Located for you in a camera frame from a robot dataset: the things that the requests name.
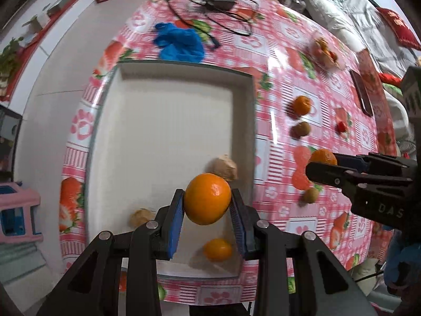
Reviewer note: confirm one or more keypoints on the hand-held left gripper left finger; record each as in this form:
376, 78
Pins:
176, 225

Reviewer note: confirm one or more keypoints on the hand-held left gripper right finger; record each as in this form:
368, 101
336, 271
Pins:
239, 225

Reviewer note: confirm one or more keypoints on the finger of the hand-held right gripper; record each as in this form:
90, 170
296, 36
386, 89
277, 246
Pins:
329, 174
352, 163

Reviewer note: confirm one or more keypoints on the dimpled orange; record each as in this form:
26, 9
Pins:
322, 157

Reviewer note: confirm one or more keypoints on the brown kiwi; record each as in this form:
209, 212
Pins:
302, 129
310, 195

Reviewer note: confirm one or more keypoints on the small smooth orange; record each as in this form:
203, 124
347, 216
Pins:
217, 249

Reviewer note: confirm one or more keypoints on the red cherry tomato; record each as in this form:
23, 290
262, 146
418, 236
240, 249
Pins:
342, 126

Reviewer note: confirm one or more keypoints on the large smooth orange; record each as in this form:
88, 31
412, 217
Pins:
207, 199

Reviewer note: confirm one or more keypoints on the stemmed mandarin orange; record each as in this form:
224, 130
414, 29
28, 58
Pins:
302, 105

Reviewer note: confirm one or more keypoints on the white cardboard tray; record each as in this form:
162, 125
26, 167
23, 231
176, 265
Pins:
164, 121

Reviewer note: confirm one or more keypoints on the person's right hand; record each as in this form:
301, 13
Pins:
404, 263

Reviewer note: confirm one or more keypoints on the dark smartphone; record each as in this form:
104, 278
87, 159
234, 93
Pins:
361, 92

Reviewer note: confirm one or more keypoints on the red checked printed tablecloth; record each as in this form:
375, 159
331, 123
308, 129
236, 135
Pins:
279, 72

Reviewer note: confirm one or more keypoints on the clear glass bowl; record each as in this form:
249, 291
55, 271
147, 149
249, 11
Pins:
324, 52

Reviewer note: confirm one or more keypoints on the heap of nuts and kumquats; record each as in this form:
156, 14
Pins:
325, 51

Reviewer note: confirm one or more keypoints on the red cushion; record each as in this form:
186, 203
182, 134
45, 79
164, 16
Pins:
398, 29

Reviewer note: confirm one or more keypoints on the grey white jacket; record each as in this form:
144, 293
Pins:
371, 19

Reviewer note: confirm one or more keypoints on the pink plastic stool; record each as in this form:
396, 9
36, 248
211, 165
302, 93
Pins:
19, 210

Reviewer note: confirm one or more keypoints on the white padded jacket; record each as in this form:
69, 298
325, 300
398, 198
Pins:
329, 6

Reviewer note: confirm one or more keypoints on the pale green mat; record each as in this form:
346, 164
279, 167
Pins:
19, 260

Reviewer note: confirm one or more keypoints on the blue crumpled glove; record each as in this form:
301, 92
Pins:
179, 44

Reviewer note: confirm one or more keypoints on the black framed glass tank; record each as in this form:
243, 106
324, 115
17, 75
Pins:
8, 138

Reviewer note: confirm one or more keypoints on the black power adapter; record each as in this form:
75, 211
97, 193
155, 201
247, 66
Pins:
219, 0

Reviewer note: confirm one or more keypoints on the red top cabinet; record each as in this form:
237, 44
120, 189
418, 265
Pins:
39, 36

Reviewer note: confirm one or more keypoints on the green potted plant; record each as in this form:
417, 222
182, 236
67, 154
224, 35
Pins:
10, 56

